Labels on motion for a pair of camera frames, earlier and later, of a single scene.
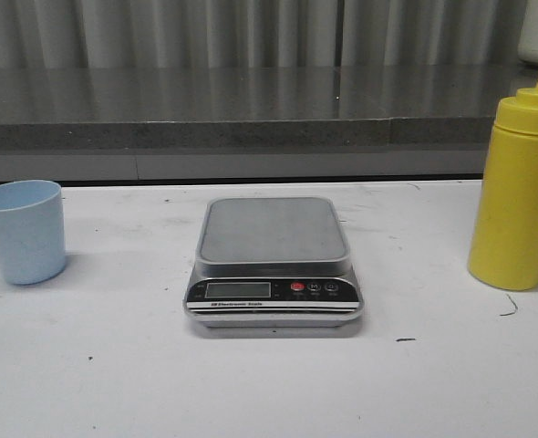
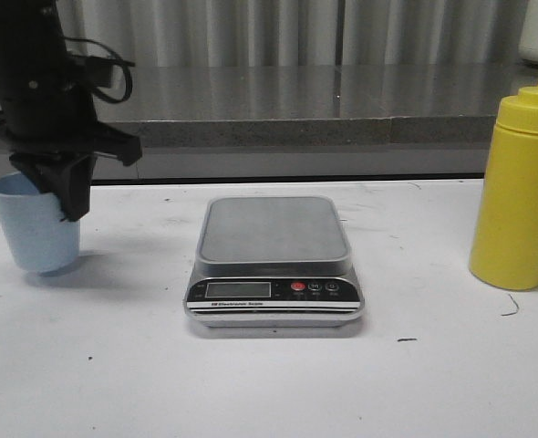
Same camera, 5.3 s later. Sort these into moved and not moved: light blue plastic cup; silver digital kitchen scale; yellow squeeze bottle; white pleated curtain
Moved: light blue plastic cup
Not moved: silver digital kitchen scale; white pleated curtain; yellow squeeze bottle
